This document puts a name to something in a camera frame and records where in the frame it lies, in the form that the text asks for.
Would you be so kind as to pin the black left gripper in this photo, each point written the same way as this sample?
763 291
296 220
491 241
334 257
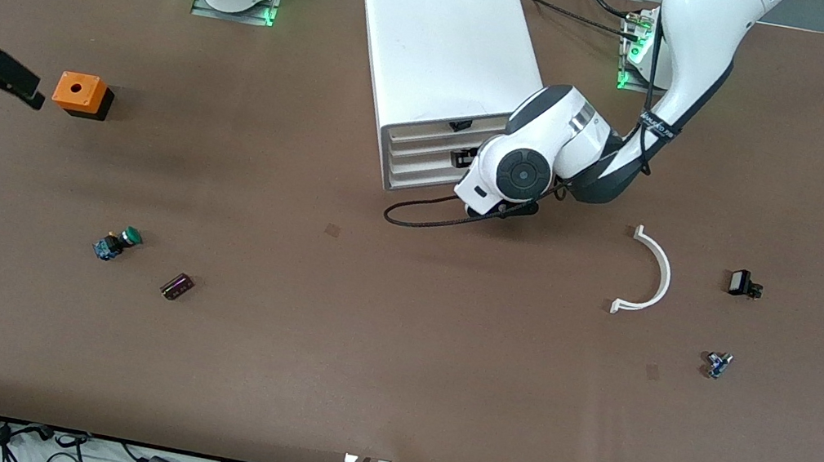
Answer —
462 159

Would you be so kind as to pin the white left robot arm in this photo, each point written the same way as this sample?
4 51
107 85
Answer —
700 29

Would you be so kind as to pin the white plastic drawer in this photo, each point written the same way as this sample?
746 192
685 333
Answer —
423 161
425 146
421 175

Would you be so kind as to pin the orange and black button box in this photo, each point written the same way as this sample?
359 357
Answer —
76 91

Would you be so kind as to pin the white drawer cabinet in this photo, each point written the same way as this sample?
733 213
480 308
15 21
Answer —
452 31

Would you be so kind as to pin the small purple black component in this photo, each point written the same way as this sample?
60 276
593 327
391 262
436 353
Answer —
177 286

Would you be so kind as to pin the small brown tape patch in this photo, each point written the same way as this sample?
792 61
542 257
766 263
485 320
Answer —
652 372

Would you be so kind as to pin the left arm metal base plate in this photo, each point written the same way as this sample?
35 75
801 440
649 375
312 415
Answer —
627 83

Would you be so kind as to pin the green push button switch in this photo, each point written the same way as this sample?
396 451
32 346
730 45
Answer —
116 244

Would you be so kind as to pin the white curved plastic bracket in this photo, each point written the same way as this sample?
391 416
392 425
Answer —
663 271

